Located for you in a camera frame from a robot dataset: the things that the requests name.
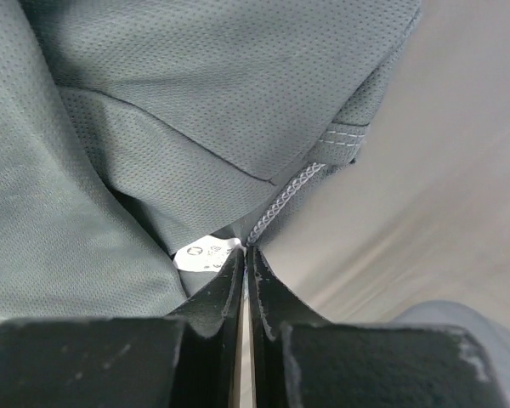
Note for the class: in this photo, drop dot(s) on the grey t shirt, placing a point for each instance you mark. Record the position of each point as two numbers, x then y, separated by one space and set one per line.
362 146

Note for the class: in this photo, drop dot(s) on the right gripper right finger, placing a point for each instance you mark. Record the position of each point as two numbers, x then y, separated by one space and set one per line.
301 359

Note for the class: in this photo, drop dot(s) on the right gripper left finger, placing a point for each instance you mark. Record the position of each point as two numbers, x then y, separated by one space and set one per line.
188 358

